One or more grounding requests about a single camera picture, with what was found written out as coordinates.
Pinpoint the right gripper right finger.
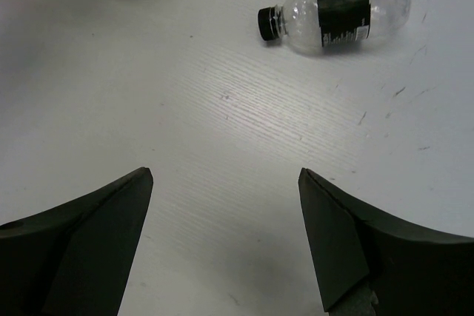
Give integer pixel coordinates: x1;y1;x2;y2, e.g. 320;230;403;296
298;169;473;315

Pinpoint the clear bottle black label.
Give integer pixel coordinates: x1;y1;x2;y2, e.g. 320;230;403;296
257;0;411;56

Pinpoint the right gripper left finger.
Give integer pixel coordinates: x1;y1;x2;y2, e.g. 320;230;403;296
1;167;153;315

